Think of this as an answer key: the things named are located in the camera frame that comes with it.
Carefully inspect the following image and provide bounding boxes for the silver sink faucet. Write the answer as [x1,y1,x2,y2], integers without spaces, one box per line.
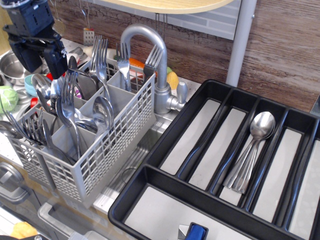
[120,24,188,114]

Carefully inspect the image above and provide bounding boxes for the teal toy bowl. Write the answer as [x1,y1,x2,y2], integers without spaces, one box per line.
[24,74,37,97]

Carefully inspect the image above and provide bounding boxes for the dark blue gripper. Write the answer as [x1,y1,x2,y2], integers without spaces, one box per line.
[2,0,68,79]

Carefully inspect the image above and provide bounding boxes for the grey plastic cutlery basket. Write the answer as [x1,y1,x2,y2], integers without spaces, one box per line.
[10,66,156,208]

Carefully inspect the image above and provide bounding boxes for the steel spoon centre compartment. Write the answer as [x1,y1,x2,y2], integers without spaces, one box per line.
[92,96,115,141]

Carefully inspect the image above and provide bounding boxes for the steel spoon top left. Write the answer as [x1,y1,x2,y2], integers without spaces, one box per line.
[31,73,52,100]

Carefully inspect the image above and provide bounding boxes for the big steel spoon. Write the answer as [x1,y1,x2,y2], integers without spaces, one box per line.
[50,76,64,101]

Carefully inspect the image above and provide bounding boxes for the steel fork back middle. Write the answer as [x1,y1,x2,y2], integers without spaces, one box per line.
[116,43,132,92]

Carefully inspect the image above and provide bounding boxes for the small hanging grater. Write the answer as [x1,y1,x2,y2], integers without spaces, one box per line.
[83,27,95,47]

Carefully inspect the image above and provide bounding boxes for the green toy cabbage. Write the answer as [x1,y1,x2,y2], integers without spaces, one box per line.
[0,85,19,114]

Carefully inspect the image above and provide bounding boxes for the hanging round strainer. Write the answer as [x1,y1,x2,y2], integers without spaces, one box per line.
[53,18,66,36]

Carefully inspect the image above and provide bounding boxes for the steel forks front left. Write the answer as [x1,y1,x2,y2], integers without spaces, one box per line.
[4,110,46,146]

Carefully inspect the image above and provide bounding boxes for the blue object bottom edge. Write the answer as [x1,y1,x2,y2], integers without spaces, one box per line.
[177,222,209,240]

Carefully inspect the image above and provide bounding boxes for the black handled fork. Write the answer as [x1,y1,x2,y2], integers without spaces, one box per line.
[143,44,163,83]

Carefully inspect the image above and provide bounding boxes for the steel cooking pot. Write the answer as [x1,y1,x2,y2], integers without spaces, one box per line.
[0,50,30,86]

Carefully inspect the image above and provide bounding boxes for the steel fork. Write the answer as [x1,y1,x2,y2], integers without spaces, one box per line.
[90,35,111,102]
[116,43,132,92]
[61,71,81,159]

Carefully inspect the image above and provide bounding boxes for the black cutlery tray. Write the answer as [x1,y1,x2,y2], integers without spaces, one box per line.
[108,80,320,240]

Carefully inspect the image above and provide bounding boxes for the yellow toy corn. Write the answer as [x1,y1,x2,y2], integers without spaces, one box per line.
[166,71,179,90]

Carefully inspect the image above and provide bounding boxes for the steel spoon far left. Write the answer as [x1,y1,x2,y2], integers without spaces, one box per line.
[0,120,23,139]

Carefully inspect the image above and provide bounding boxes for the steel fork front centre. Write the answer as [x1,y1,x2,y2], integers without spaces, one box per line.
[61,71,81,159]

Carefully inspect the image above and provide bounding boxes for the yellow object bottom left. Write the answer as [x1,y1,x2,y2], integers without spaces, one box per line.
[10,222,38,240]

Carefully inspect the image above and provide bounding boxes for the orange toy carrot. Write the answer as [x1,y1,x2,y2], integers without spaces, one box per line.
[129,57,145,69]

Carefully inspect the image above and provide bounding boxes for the stacked steel spoons in tray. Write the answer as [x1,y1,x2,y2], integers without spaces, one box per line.
[223,111,276,194]

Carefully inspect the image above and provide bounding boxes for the wooden shelf board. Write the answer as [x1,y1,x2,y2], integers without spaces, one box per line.
[103,0,232,14]

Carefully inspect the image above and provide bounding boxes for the steel fork back left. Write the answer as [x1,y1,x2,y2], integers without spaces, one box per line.
[90,35,111,102]

